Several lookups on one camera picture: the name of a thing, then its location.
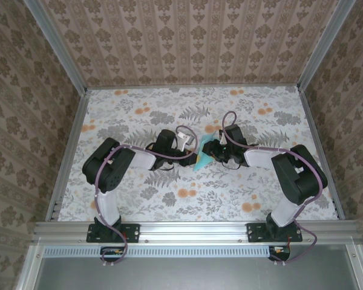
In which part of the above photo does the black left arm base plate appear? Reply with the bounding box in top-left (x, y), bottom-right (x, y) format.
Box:
top-left (87, 222), bottom-right (140, 243)

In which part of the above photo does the aluminium frame post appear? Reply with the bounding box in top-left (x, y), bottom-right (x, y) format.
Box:
top-left (27, 0), bottom-right (88, 94)
top-left (298, 0), bottom-right (356, 91)

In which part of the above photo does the grey metal panel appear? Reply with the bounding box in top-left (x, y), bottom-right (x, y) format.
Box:
top-left (16, 243), bottom-right (363, 290)

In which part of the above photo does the teal square paper sheet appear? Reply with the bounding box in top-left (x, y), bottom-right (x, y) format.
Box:
top-left (192, 132), bottom-right (221, 172)

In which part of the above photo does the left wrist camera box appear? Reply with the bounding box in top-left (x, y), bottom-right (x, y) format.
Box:
top-left (175, 131), bottom-right (194, 152)

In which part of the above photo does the floral patterned table cover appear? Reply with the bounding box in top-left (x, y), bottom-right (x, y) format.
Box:
top-left (57, 87), bottom-right (339, 223)

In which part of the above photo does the thin aluminium table rail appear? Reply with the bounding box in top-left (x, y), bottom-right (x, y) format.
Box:
top-left (86, 84), bottom-right (300, 90)

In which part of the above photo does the grey slotted cable duct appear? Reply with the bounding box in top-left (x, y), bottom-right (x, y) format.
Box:
top-left (44, 245), bottom-right (273, 258)

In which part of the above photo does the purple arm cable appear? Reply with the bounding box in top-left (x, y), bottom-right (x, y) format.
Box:
top-left (222, 111), bottom-right (325, 267)
top-left (93, 126), bottom-right (198, 268)

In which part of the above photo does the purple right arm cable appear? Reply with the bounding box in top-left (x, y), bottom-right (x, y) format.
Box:
top-left (222, 111), bottom-right (325, 267)

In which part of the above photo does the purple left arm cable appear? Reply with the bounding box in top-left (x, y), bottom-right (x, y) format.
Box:
top-left (93, 126), bottom-right (198, 268)

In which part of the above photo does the black connector box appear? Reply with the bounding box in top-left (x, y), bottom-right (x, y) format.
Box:
top-left (100, 246), bottom-right (128, 263)
top-left (267, 246), bottom-right (292, 262)

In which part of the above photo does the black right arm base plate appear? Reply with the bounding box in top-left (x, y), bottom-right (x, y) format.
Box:
top-left (247, 222), bottom-right (303, 243)

